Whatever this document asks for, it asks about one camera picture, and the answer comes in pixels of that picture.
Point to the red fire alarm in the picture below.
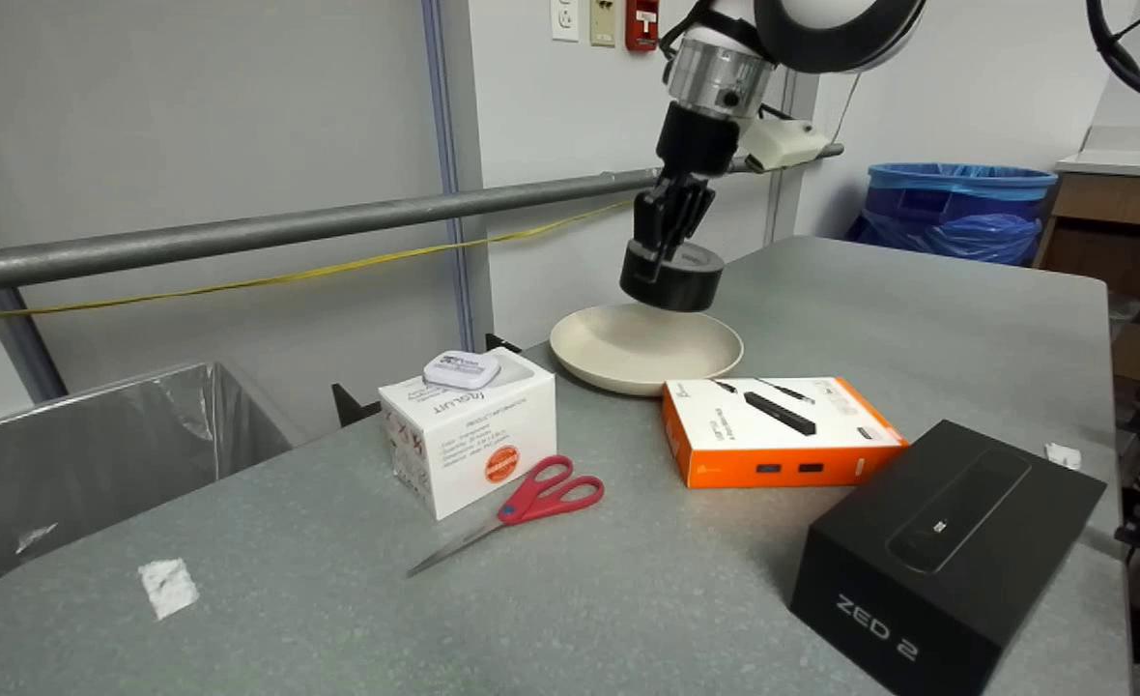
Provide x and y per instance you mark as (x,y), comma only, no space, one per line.
(644,24)

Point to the white tape patch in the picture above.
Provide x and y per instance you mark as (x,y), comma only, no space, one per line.
(1062,459)
(167,589)

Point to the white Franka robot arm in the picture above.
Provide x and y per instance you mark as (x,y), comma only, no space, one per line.
(839,24)

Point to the black ZED 2 box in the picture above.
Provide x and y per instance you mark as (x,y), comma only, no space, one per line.
(941,567)

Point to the white cube cardboard box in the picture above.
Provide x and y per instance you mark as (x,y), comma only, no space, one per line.
(465,447)

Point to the white and orange flat box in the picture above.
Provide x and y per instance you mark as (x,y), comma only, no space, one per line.
(774,447)

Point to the white wall switch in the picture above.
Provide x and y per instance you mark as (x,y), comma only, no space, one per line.
(566,18)

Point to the wooden cabinet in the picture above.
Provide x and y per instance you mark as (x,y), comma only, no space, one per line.
(1123,244)

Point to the cream round plate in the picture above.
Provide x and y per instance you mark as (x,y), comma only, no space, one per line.
(632,354)

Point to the small white round gadget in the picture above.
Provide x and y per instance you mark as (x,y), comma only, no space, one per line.
(462,370)

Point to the grey vertical post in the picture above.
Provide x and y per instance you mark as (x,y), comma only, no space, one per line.
(458,168)

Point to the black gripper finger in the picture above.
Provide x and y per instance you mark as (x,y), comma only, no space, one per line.
(687,217)
(654,213)

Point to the blue lined trash bin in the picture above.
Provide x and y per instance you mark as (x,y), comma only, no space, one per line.
(954,213)

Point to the grey metal horizontal rail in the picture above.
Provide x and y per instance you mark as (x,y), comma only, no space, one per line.
(273,233)

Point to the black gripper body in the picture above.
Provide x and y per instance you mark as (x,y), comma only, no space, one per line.
(696,139)

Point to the white plastic bracket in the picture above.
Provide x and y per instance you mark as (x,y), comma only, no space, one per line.
(785,139)

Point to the grey diagonal strut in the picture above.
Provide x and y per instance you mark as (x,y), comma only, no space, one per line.
(9,285)

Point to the beige wall switch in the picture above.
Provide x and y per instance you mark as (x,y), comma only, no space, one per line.
(602,19)

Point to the black tape roll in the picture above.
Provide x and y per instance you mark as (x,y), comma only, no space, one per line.
(669,289)

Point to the grey plastic bin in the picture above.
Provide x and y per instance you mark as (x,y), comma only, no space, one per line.
(77,464)

